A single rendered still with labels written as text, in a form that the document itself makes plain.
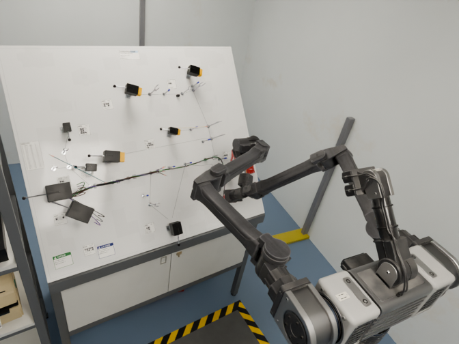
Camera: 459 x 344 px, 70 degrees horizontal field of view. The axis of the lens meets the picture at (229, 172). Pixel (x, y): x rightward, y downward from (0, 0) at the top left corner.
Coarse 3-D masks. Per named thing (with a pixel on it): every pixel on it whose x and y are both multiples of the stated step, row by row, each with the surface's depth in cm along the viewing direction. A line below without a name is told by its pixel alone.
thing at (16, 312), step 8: (0, 280) 141; (8, 280) 142; (0, 288) 139; (8, 288) 141; (16, 288) 150; (0, 296) 139; (8, 296) 140; (16, 296) 143; (0, 304) 139; (8, 304) 141; (16, 304) 143; (0, 312) 140; (8, 312) 141; (16, 312) 144; (0, 320) 141; (8, 320) 144
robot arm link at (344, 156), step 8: (328, 152) 138; (336, 152) 136; (344, 152) 134; (328, 160) 138; (336, 160) 142; (344, 160) 133; (352, 160) 133; (328, 168) 143; (344, 168) 132; (352, 168) 130; (360, 200) 123; (368, 200) 121; (368, 208) 120; (368, 216) 116; (368, 224) 115; (368, 232) 114; (376, 232) 112
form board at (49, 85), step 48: (0, 48) 138; (48, 48) 147; (96, 48) 158; (144, 48) 170; (192, 48) 184; (48, 96) 146; (96, 96) 156; (144, 96) 168; (192, 96) 182; (240, 96) 198; (48, 144) 145; (96, 144) 155; (144, 144) 166; (192, 144) 180; (96, 192) 153; (144, 192) 164; (48, 240) 142; (96, 240) 152; (144, 240) 163
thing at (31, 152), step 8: (24, 144) 140; (32, 144) 141; (24, 152) 140; (32, 152) 141; (40, 152) 143; (24, 160) 139; (32, 160) 141; (40, 160) 142; (32, 168) 141; (40, 168) 142
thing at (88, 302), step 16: (128, 272) 170; (144, 272) 176; (160, 272) 184; (80, 288) 157; (96, 288) 163; (112, 288) 170; (128, 288) 177; (144, 288) 184; (160, 288) 193; (64, 304) 158; (80, 304) 164; (96, 304) 170; (112, 304) 177; (128, 304) 185; (80, 320) 170; (96, 320) 178
